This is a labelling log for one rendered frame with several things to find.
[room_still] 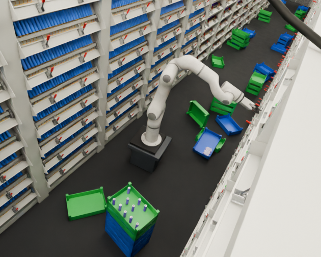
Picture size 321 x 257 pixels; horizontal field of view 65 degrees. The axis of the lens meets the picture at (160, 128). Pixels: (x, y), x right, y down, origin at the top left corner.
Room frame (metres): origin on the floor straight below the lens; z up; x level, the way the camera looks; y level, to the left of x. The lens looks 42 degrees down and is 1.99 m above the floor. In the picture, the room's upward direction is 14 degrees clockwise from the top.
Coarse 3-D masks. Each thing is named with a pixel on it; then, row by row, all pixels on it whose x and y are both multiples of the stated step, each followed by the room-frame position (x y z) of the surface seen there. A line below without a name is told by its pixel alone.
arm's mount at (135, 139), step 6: (144, 126) 1.83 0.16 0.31; (138, 132) 1.74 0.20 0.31; (144, 132) 1.75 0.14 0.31; (132, 138) 1.64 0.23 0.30; (138, 138) 1.66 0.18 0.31; (162, 138) 1.73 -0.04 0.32; (132, 144) 1.58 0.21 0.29; (138, 144) 1.58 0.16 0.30; (144, 144) 1.60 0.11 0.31; (150, 150) 1.55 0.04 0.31; (156, 150) 1.56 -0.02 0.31
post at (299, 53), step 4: (312, 28) 1.20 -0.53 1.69; (304, 40) 1.21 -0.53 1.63; (304, 44) 1.20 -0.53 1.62; (300, 48) 1.20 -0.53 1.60; (304, 48) 1.19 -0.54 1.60; (300, 52) 1.20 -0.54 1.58; (296, 56) 1.20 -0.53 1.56; (300, 56) 1.19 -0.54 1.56; (280, 84) 1.20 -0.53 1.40; (276, 88) 1.20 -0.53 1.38; (276, 92) 1.19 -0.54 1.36; (264, 108) 1.20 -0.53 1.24; (260, 116) 1.20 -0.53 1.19; (252, 128) 1.21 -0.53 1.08; (248, 136) 1.20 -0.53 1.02; (240, 148) 1.20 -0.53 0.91; (236, 156) 1.20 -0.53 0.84; (224, 176) 1.20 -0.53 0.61
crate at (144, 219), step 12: (120, 192) 0.98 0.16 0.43; (132, 192) 1.02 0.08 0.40; (108, 204) 0.88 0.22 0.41; (132, 204) 0.93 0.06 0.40; (144, 204) 0.95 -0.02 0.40; (120, 216) 0.81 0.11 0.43; (132, 216) 0.84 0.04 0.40; (144, 216) 0.87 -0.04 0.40; (156, 216) 0.87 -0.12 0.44; (132, 228) 0.74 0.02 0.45; (144, 228) 0.78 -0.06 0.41
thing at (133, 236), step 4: (108, 208) 0.88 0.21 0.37; (112, 212) 0.85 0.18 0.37; (112, 216) 0.85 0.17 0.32; (116, 216) 0.83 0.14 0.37; (116, 220) 0.83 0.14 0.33; (120, 220) 0.81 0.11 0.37; (120, 224) 0.80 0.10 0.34; (124, 224) 0.82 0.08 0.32; (152, 224) 0.85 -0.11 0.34; (124, 228) 0.78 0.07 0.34; (128, 228) 0.79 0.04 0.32; (148, 228) 0.82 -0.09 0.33; (128, 232) 0.76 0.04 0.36; (144, 232) 0.79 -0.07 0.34; (132, 236) 0.73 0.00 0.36; (136, 236) 0.72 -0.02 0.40; (140, 236) 0.76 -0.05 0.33
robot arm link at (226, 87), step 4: (224, 84) 1.58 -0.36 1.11; (228, 84) 1.58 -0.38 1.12; (224, 88) 1.55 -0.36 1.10; (228, 88) 1.56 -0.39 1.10; (232, 88) 1.57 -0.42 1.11; (236, 88) 1.59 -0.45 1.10; (224, 92) 1.55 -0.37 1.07; (232, 92) 1.54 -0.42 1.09; (236, 92) 1.56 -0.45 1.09; (240, 92) 1.57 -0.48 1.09; (236, 96) 1.54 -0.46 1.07
